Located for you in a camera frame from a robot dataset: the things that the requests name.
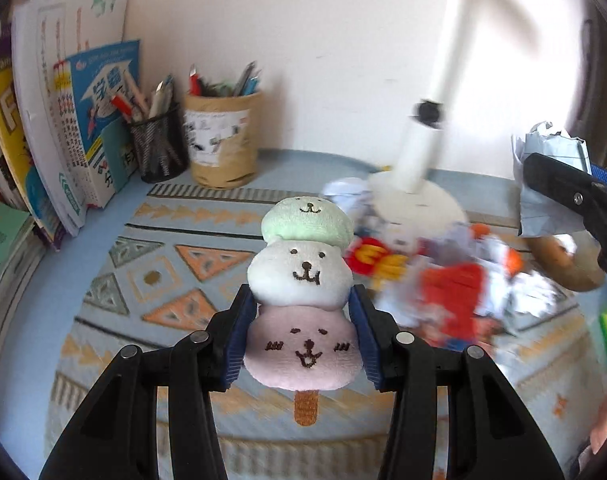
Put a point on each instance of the white workbook stack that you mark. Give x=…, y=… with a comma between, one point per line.
x=38, y=85

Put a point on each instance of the red cloth item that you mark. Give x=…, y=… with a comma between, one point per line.
x=453, y=300

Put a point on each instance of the bunch of pens and pencils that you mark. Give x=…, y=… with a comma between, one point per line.
x=223, y=85
x=153, y=100

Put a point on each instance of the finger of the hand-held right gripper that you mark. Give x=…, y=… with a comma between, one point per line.
x=573, y=197

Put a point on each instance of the yellow book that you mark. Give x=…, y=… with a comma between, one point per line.
x=5, y=125

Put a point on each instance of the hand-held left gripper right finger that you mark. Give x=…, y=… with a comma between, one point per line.
x=366, y=345

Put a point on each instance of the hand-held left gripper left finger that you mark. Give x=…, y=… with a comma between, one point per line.
x=236, y=345

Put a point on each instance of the golden bowl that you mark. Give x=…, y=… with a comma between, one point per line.
x=568, y=265

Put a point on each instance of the red and white kitty plush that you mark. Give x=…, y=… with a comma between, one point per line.
x=378, y=257

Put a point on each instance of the patterned woven mat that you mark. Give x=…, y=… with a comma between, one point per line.
x=158, y=240

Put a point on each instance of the dark framed object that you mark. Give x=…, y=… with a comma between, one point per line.
x=591, y=90

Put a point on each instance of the plush ice cream toy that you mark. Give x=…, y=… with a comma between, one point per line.
x=303, y=355

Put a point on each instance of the small orange ball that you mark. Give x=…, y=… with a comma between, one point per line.
x=512, y=260

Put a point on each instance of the black mesh pen holder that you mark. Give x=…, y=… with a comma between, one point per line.
x=158, y=150

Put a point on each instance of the cardboard pen cup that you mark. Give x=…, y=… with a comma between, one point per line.
x=223, y=145

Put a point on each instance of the stack of green books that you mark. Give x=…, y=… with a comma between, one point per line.
x=3, y=245

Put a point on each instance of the blue workbook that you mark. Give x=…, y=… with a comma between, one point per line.
x=108, y=105

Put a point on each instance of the white desk lamp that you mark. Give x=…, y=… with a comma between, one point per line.
x=418, y=150

